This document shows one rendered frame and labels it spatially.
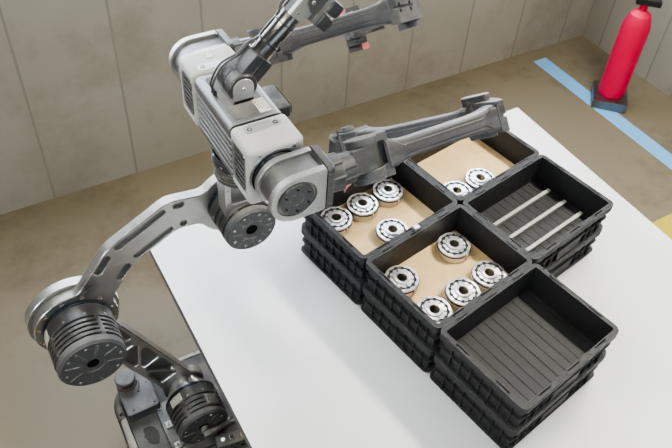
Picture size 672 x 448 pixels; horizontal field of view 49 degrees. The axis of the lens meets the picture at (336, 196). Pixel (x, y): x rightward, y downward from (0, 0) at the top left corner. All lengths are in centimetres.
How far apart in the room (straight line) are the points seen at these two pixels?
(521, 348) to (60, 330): 122
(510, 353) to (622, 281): 61
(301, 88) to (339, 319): 189
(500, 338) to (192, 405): 98
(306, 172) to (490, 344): 86
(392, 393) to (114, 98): 197
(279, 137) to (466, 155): 122
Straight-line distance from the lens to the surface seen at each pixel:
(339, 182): 155
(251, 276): 235
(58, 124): 348
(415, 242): 223
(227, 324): 224
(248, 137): 154
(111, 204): 364
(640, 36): 434
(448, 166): 258
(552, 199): 257
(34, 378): 311
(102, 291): 202
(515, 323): 218
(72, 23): 324
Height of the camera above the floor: 252
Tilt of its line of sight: 44 degrees down
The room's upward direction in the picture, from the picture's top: 5 degrees clockwise
